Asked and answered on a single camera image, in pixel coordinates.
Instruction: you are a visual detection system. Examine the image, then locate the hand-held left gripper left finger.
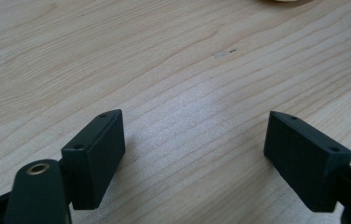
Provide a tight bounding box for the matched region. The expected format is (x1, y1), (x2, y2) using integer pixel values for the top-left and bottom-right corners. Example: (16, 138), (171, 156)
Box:
(61, 108), (126, 211)

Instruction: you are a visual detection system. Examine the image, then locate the white plastic bin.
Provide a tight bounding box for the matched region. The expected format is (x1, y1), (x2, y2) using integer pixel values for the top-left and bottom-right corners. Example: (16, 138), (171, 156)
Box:
(259, 0), (316, 4)

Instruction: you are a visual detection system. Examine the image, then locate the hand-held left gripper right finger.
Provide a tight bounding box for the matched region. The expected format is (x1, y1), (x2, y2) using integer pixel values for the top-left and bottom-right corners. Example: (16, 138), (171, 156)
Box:
(263, 110), (351, 214)

